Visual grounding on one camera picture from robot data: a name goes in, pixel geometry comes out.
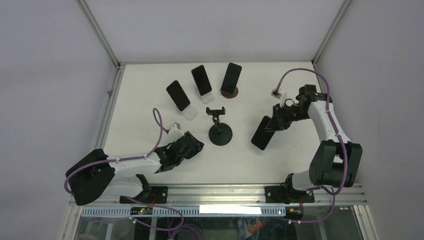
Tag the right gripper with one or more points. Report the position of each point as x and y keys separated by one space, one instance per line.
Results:
x=278 y=122

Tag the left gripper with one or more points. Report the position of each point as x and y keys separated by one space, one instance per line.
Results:
x=196 y=149

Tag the black phone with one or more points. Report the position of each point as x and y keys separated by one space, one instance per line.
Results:
x=261 y=137
x=231 y=77
x=178 y=95
x=201 y=80

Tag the black tall clamp stand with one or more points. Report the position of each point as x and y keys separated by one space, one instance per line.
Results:
x=220 y=134

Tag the white folding phone stand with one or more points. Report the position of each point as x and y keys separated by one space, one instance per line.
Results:
x=208 y=97

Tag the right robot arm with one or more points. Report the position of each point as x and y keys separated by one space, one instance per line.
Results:
x=336 y=161

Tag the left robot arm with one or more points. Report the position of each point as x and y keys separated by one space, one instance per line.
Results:
x=98 y=175

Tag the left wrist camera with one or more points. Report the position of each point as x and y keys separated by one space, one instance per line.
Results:
x=175 y=130

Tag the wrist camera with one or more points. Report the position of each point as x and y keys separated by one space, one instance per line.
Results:
x=175 y=130
x=281 y=96

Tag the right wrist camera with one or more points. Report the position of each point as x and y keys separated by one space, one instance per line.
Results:
x=281 y=96

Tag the aluminium frame rail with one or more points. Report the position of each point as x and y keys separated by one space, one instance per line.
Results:
x=241 y=195

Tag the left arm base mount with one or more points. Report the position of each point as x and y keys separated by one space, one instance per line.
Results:
x=157 y=195

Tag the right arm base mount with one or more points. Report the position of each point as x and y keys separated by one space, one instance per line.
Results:
x=281 y=194

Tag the white slotted cable duct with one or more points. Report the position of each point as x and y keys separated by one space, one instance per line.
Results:
x=186 y=211

